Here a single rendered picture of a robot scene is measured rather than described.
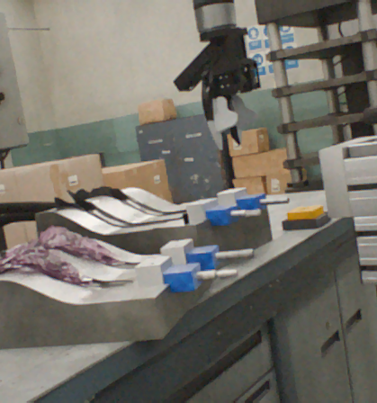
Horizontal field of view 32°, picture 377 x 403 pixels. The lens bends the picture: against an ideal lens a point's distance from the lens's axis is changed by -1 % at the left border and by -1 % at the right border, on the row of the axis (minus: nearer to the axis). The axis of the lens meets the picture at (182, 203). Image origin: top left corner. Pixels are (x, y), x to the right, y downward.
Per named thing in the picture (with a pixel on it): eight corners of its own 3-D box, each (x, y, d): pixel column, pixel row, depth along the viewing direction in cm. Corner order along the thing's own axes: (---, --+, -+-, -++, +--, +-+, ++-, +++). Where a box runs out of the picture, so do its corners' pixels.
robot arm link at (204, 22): (185, 12, 120) (209, 13, 127) (190, 37, 120) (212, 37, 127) (220, 1, 116) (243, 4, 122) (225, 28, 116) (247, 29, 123)
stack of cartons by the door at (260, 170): (309, 191, 803) (300, 121, 793) (299, 196, 776) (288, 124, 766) (247, 196, 851) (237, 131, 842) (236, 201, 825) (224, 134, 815)
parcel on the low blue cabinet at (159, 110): (178, 118, 875) (175, 96, 871) (164, 120, 848) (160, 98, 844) (153, 123, 899) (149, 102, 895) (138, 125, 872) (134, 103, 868)
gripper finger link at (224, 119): (235, 143, 117) (233, 92, 118) (206, 147, 120) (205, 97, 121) (244, 147, 119) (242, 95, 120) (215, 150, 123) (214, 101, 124)
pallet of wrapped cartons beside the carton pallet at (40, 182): (128, 261, 562) (108, 151, 552) (68, 288, 495) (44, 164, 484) (23, 266, 625) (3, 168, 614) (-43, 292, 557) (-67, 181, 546)
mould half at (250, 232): (273, 239, 133) (262, 173, 131) (204, 277, 112) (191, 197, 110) (86, 248, 161) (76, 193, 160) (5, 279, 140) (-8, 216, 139)
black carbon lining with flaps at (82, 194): (226, 214, 131) (218, 165, 130) (180, 233, 118) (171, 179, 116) (94, 224, 150) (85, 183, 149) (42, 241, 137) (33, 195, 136)
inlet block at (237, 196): (296, 211, 122) (291, 183, 122) (284, 218, 118) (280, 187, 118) (234, 216, 130) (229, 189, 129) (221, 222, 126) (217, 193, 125)
